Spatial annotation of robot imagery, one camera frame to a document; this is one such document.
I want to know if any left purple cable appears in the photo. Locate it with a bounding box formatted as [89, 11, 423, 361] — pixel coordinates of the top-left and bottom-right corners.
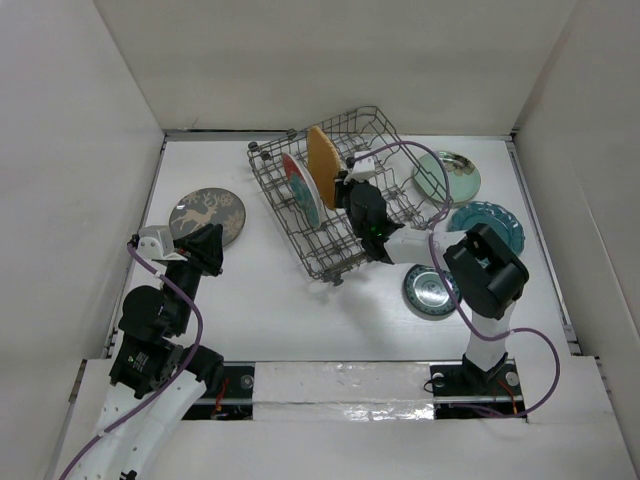
[59, 234, 205, 480]

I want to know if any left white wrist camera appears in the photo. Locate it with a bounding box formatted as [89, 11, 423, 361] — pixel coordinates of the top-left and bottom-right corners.
[128, 225, 187, 262]

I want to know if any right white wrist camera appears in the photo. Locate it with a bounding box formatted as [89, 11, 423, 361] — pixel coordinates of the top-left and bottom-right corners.
[344, 151, 376, 184]

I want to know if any small blue patterned plate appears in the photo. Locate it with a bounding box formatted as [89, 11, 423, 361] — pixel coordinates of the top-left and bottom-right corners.
[402, 265, 461, 317]

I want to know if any red plate with teal flower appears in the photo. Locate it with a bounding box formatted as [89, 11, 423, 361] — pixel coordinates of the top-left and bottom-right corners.
[281, 152, 322, 228]

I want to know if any grey plate with deer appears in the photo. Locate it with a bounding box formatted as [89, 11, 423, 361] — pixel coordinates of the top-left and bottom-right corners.
[169, 188, 246, 247]

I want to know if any mint green floral plate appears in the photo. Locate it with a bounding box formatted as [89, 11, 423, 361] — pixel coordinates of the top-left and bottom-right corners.
[412, 151, 481, 205]

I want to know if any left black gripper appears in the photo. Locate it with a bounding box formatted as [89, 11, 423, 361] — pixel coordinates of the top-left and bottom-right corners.
[163, 221, 224, 332]

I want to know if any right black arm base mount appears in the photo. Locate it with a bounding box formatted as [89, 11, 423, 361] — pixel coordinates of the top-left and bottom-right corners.
[423, 359, 525, 420]

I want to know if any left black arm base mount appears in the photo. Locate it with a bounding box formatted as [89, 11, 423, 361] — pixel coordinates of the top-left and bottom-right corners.
[182, 362, 256, 421]

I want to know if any grey wire dish rack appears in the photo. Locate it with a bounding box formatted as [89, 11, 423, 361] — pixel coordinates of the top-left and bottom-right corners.
[247, 106, 446, 286]

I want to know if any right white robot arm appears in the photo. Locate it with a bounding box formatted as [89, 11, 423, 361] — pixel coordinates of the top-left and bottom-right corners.
[334, 172, 529, 393]

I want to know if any teal scalloped plate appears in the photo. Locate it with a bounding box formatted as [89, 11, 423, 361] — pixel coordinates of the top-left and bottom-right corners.
[447, 201, 525, 256]

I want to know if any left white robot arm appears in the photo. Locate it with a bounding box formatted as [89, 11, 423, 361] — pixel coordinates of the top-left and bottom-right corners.
[60, 224, 224, 479]

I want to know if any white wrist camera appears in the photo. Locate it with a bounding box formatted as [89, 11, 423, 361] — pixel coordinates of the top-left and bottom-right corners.
[344, 151, 376, 184]
[128, 225, 187, 262]

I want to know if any square woven bamboo plate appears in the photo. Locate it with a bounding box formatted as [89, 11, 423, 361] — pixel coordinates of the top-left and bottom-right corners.
[307, 126, 341, 210]

